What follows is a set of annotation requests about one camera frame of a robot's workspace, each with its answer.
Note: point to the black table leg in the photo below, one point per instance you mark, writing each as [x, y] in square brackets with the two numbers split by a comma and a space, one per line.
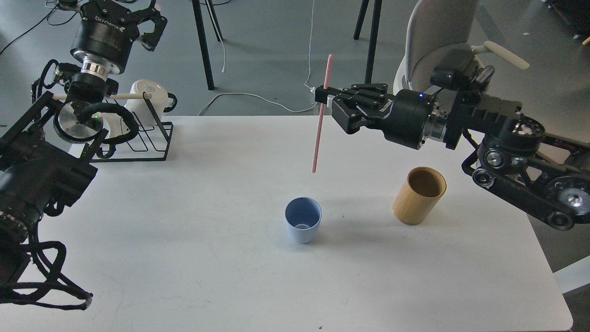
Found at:
[199, 22]
[375, 22]

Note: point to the black table leg right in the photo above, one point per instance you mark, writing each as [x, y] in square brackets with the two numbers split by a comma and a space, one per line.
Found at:
[375, 22]

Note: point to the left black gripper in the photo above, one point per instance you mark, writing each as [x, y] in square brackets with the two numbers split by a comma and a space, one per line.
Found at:
[105, 39]

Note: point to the black wire mug rack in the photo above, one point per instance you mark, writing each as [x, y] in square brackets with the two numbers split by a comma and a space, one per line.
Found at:
[143, 133]

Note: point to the bamboo cylindrical holder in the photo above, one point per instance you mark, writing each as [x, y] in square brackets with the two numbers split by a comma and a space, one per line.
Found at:
[419, 194]

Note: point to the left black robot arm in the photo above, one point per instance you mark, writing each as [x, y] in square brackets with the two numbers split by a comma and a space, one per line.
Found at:
[46, 154]

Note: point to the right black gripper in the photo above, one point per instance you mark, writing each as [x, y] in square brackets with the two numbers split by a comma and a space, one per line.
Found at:
[409, 119]

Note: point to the blue plastic cup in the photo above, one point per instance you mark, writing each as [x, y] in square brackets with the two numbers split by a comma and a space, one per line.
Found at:
[303, 216]

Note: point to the black table leg left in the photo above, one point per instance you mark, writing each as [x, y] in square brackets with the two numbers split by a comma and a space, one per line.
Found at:
[199, 22]

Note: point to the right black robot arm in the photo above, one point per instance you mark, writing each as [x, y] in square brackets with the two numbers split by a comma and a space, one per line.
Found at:
[553, 186]

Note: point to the grey office chair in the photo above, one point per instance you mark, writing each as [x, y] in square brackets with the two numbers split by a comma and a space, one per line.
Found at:
[438, 56]

